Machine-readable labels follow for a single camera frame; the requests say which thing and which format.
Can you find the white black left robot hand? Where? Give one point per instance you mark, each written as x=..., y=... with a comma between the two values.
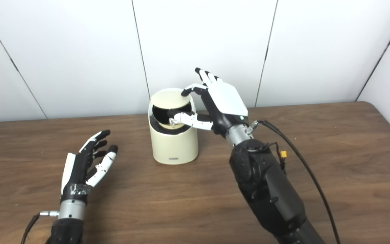
x=76, y=169

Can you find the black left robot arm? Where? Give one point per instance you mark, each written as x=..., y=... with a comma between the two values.
x=68, y=223

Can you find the cream-colored plastic bin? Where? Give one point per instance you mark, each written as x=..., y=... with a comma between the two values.
x=174, y=145

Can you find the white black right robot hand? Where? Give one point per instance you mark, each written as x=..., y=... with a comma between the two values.
x=227, y=101

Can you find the cream round bin lid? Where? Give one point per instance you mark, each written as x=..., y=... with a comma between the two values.
x=168, y=99

